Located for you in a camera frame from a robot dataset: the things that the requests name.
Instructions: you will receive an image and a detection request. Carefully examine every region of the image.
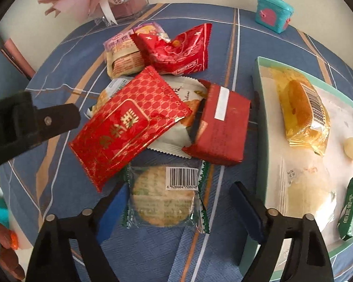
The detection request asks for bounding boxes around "red gold-patterned packet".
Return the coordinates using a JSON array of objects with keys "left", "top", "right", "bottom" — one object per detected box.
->
[{"left": 68, "top": 66, "right": 193, "bottom": 194}]

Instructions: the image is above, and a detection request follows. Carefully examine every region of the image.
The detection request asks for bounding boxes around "teal shallow cardboard box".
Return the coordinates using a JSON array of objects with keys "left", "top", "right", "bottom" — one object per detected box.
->
[{"left": 238, "top": 56, "right": 353, "bottom": 282}]

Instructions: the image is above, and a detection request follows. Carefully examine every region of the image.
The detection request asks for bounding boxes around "white packet with orange print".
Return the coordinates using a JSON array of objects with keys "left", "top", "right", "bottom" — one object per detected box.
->
[{"left": 148, "top": 76, "right": 208, "bottom": 160}]

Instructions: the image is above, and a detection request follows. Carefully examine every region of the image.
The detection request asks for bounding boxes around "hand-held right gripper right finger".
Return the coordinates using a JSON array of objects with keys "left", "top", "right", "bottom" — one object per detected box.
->
[{"left": 229, "top": 181, "right": 334, "bottom": 282}]

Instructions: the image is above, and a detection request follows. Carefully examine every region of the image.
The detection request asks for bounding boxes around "yellow cake packet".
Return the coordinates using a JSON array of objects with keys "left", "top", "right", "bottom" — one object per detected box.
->
[{"left": 275, "top": 66, "right": 331, "bottom": 157}]

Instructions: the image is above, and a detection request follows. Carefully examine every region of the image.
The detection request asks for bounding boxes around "clear acrylic box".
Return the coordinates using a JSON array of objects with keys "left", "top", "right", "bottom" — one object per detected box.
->
[{"left": 106, "top": 0, "right": 150, "bottom": 24}]

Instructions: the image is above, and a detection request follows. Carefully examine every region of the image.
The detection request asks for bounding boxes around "clear green-edged cracker packet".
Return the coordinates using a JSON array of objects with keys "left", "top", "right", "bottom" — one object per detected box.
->
[{"left": 122, "top": 160, "right": 210, "bottom": 235}]

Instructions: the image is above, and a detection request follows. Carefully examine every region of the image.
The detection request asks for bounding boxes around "teal plastic item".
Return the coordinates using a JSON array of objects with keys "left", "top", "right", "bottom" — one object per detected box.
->
[{"left": 0, "top": 204, "right": 11, "bottom": 230}]

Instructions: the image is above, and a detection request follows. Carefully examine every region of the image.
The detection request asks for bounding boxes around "person's left hand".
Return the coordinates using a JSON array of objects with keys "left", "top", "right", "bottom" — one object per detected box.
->
[{"left": 0, "top": 222, "right": 26, "bottom": 281}]

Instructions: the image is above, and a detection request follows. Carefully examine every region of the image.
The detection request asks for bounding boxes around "purple cream bread packet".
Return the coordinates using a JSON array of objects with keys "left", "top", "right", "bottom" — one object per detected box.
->
[{"left": 103, "top": 20, "right": 172, "bottom": 79}]

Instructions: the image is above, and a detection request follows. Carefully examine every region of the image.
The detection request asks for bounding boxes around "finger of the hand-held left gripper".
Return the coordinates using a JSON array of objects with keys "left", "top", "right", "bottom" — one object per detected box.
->
[{"left": 35, "top": 103, "right": 81, "bottom": 144}]

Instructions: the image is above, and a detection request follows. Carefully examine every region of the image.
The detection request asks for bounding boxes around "pink panel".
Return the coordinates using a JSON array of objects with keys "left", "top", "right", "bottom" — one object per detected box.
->
[{"left": 1, "top": 38, "right": 36, "bottom": 80}]

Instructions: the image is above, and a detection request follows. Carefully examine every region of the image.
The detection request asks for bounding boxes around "teal toy chest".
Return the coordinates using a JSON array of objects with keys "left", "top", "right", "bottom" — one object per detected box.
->
[{"left": 255, "top": 0, "right": 294, "bottom": 34}]

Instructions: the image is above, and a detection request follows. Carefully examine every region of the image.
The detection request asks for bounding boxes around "dark green packet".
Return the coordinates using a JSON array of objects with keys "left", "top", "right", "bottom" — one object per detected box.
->
[{"left": 337, "top": 178, "right": 353, "bottom": 241}]

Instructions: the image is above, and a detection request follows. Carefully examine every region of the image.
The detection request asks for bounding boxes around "white round bun packet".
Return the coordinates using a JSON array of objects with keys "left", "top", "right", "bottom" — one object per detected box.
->
[{"left": 278, "top": 164, "right": 337, "bottom": 232}]

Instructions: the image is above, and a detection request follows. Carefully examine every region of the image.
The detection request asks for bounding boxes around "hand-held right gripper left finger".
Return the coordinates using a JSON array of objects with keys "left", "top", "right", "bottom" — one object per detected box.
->
[{"left": 25, "top": 181, "right": 130, "bottom": 282}]

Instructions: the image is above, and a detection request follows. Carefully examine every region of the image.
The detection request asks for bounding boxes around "dark red brick packet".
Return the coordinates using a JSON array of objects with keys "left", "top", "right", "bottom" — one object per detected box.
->
[{"left": 182, "top": 79, "right": 252, "bottom": 166}]

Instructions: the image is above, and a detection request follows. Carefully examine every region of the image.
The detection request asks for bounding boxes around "red crinkled snack packet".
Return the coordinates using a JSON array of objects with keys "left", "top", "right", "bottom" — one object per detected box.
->
[{"left": 130, "top": 23, "right": 212, "bottom": 75}]

